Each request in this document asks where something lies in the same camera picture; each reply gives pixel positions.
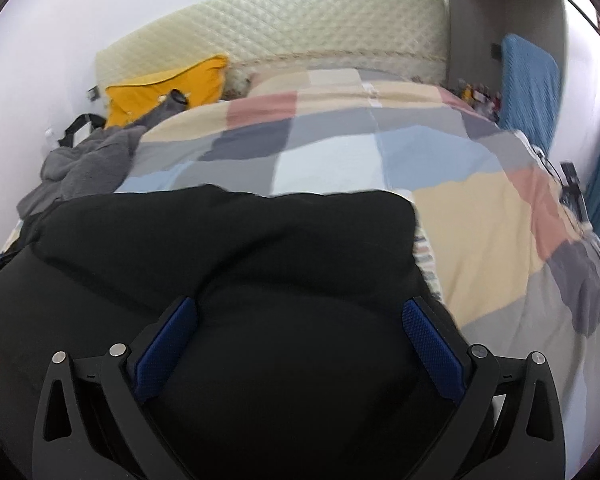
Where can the grey wardrobe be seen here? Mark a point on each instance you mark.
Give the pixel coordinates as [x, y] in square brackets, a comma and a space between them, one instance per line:
[480, 10]

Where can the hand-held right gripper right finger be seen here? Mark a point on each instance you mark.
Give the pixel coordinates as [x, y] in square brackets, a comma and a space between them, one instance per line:
[432, 347]

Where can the wall socket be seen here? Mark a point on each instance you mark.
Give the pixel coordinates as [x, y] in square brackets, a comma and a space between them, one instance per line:
[93, 93]

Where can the blue ribbed cloth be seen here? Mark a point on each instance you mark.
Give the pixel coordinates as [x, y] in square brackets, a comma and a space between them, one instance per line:
[527, 90]

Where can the pastel patchwork quilt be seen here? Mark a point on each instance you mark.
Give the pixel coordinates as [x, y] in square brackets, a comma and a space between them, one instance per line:
[480, 220]

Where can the black puffer jacket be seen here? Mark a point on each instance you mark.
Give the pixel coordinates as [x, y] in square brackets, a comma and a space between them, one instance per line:
[280, 260]

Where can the cream quilted headboard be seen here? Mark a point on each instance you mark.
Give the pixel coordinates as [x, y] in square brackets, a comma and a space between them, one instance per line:
[305, 25]

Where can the black tripod stand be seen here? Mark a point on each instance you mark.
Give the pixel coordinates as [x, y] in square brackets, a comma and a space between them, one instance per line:
[570, 175]

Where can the yellow pillow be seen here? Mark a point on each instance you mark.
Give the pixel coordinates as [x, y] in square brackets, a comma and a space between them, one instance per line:
[200, 85]

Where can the group of small bottles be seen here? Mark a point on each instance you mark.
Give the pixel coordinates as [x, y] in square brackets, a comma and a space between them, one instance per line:
[475, 95]

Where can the grey fleece garment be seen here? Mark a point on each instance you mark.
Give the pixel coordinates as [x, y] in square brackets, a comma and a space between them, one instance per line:
[90, 165]

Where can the dark wall switch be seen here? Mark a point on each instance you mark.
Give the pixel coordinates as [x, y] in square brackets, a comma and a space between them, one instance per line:
[496, 50]

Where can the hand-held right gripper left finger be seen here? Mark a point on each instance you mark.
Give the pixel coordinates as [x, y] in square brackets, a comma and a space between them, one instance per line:
[165, 347]

